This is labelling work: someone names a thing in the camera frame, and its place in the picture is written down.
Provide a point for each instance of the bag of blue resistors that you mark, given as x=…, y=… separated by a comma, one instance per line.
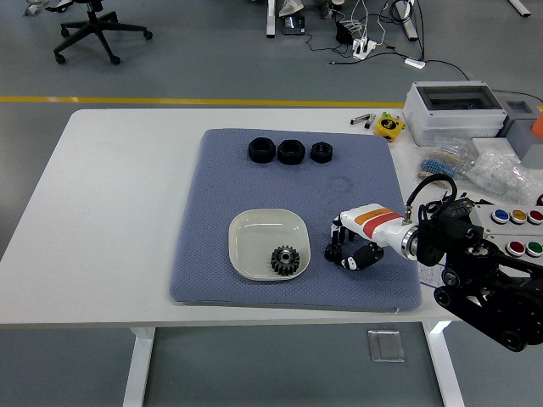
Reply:
x=437, y=161

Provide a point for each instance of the white power adapter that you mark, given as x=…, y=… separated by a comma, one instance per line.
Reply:
x=414, y=63

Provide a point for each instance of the black office chair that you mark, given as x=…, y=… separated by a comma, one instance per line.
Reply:
x=91, y=25

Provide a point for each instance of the white box with coloured buttons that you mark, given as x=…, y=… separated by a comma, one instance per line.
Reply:
x=515, y=231

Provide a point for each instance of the grey electrical enclosure box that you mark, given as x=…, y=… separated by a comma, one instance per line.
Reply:
x=449, y=118

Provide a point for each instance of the white square plate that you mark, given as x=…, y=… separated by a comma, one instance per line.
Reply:
x=250, y=237

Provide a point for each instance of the small black hex nut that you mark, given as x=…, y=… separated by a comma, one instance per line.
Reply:
x=316, y=156

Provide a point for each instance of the large black gear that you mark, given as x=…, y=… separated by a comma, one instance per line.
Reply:
x=280, y=265

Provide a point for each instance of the blue-grey textured mat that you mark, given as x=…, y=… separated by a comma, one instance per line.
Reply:
x=254, y=186

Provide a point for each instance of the white power strip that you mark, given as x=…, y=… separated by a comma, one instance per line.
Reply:
x=365, y=47

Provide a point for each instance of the person's white shoe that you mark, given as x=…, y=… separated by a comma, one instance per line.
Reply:
x=289, y=6

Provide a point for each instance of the white flat box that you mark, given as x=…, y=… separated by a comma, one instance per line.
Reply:
x=488, y=143

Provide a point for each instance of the grey desk leg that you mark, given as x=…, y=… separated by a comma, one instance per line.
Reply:
x=408, y=23

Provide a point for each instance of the black desk phone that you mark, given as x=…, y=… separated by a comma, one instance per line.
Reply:
x=294, y=25

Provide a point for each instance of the clear floor plate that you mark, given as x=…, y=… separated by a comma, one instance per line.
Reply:
x=385, y=344

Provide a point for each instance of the black power adapter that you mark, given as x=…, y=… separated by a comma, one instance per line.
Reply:
x=344, y=33

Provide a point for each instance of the black silver small tool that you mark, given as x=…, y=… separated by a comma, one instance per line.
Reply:
x=360, y=120

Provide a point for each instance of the small black gear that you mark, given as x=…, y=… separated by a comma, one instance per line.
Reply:
x=331, y=253

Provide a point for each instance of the light grey block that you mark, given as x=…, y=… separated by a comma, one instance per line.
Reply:
x=530, y=148

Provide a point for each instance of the purple white label card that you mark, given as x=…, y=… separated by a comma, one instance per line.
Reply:
x=428, y=275

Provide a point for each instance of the white table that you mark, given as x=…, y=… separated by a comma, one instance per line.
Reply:
x=106, y=212

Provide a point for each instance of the orange object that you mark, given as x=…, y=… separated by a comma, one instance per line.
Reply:
x=538, y=125

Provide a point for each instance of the white desk leg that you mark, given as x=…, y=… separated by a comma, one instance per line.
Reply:
x=270, y=17

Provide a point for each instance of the clear bag of parts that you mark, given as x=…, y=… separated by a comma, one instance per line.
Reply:
x=496, y=174

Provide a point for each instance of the yellow tape measure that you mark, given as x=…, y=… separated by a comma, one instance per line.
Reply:
x=388, y=126

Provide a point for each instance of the large black hex nut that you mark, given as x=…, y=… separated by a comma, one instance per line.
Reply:
x=284, y=157
x=254, y=154

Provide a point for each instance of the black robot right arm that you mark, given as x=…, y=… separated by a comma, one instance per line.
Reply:
x=466, y=263

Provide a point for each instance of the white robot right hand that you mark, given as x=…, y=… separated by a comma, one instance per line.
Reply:
x=373, y=220

